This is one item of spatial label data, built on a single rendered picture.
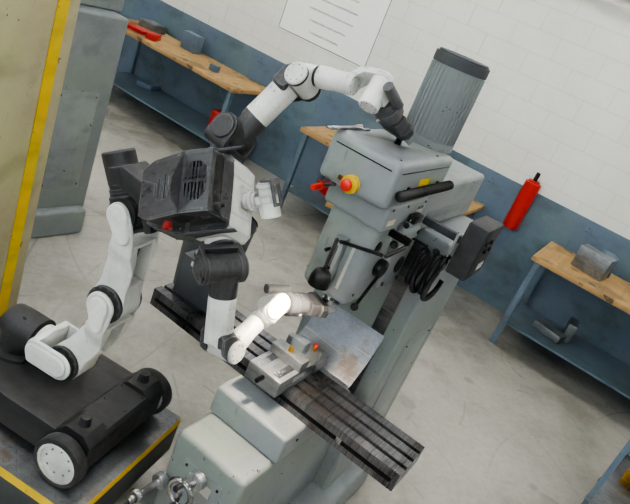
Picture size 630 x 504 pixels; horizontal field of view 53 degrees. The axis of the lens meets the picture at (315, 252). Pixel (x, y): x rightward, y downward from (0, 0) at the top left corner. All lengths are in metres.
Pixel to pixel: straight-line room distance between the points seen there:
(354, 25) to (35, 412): 5.43
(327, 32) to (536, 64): 2.24
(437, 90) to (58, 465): 1.85
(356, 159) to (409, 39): 4.83
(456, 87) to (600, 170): 4.07
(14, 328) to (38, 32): 1.31
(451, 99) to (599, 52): 4.07
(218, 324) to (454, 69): 1.14
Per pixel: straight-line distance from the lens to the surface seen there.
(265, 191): 1.97
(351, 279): 2.19
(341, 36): 7.10
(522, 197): 6.21
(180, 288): 2.73
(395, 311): 2.67
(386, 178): 1.93
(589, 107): 6.24
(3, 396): 2.62
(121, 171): 2.17
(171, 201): 1.93
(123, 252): 2.22
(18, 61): 3.18
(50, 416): 2.56
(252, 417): 2.40
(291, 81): 2.03
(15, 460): 2.63
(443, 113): 2.27
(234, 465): 2.36
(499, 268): 6.51
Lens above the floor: 2.31
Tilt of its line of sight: 23 degrees down
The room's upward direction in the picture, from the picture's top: 23 degrees clockwise
